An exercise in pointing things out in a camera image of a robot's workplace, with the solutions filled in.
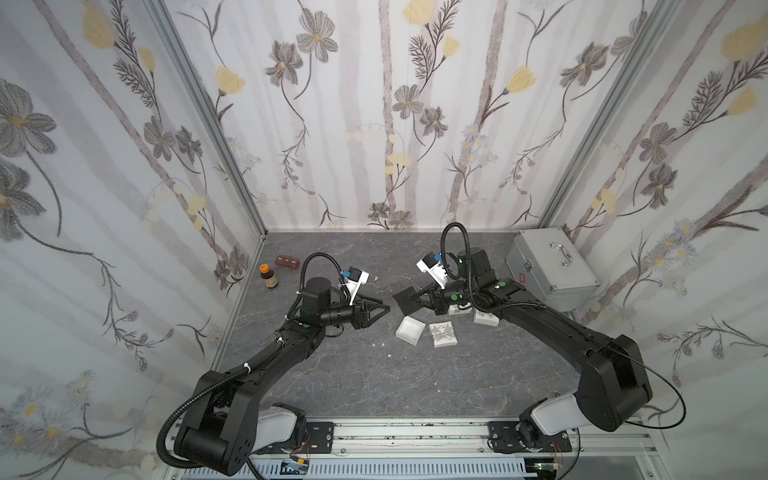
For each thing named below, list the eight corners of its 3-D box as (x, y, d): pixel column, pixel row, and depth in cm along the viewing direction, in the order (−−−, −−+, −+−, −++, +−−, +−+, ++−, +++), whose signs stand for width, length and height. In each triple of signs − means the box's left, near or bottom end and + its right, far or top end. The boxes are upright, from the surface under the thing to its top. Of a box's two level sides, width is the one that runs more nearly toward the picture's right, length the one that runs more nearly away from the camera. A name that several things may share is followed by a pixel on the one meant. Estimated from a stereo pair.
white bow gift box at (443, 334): (434, 348, 92) (435, 345, 90) (428, 327, 96) (429, 323, 94) (456, 344, 92) (458, 341, 91) (449, 323, 97) (450, 320, 95)
